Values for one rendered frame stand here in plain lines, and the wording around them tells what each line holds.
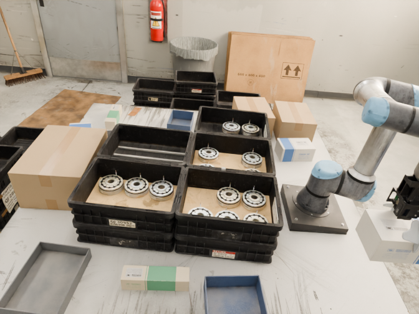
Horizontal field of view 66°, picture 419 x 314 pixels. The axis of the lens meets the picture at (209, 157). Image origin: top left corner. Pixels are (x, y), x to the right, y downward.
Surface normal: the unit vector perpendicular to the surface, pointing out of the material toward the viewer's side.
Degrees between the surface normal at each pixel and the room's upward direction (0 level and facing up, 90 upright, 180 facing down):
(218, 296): 0
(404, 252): 90
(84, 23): 90
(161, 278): 0
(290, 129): 90
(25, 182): 90
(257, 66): 77
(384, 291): 0
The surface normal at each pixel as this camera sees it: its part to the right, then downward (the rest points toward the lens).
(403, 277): 0.07, -0.81
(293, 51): -0.01, 0.43
